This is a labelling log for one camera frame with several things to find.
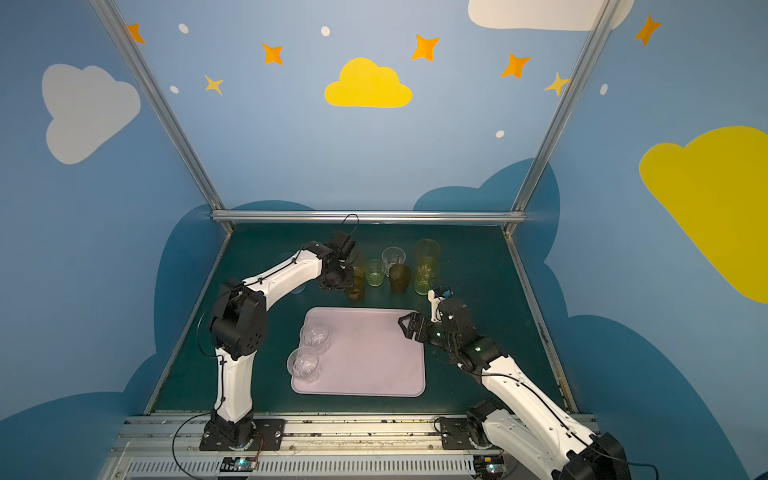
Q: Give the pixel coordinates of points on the pale green small glass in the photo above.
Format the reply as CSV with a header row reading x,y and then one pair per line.
x,y
374,272

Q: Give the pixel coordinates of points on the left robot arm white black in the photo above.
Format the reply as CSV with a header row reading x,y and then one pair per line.
x,y
238,328

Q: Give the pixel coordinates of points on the aluminium frame right post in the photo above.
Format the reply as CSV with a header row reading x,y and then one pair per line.
x,y
583,68

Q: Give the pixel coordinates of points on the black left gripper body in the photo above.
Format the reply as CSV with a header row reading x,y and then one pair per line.
x,y
342,278

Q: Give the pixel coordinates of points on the aluminium frame left post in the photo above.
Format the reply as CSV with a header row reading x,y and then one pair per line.
x,y
113,21

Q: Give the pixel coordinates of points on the left green circuit board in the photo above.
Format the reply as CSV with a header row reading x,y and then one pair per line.
x,y
241,465

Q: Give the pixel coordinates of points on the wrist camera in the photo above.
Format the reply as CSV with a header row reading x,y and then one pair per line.
x,y
342,244
435,297

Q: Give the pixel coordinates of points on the aluminium frame post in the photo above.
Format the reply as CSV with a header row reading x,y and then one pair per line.
x,y
583,68
113,21

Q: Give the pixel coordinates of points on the tall green yellow glass rear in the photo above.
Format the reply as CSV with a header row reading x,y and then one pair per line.
x,y
427,253

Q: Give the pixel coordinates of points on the tall green glass front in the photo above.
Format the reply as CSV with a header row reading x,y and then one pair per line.
x,y
426,271

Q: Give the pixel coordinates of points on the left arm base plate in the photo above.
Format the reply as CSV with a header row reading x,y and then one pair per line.
x,y
270,433

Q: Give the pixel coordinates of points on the aluminium rail front base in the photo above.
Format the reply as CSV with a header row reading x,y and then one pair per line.
x,y
334,446

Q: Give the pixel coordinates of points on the aluminium frame horizontal bar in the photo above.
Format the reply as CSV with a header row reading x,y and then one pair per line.
x,y
368,217

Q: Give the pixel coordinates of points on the clear faceted glass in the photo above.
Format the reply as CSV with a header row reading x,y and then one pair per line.
x,y
317,336
303,364

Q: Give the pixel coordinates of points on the lilac plastic tray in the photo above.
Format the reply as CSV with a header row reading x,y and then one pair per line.
x,y
368,355

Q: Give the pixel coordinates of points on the right green circuit board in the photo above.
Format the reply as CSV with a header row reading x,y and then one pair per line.
x,y
490,467

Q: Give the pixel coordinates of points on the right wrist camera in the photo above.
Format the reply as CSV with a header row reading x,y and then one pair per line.
x,y
435,297

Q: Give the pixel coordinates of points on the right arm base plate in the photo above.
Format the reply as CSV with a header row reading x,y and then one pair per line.
x,y
457,433

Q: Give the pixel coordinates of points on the dark amber dimpled glass left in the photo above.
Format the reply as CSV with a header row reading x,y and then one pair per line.
x,y
356,292

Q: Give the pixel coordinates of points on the dark amber dimpled glass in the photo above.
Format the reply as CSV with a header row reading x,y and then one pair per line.
x,y
399,278
356,292

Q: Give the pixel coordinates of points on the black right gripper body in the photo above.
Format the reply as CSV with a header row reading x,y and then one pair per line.
x,y
424,330

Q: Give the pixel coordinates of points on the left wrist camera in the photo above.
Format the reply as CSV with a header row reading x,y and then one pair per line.
x,y
342,244

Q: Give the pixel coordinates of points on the green circuit board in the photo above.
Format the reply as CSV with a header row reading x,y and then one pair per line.
x,y
241,465
490,467

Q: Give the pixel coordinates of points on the clear smooth glass rear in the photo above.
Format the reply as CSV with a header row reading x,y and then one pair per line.
x,y
392,256

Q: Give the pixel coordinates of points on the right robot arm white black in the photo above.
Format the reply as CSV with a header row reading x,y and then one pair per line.
x,y
528,425

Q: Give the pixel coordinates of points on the dark amber dimpled glass right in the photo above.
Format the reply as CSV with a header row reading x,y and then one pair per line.
x,y
399,278

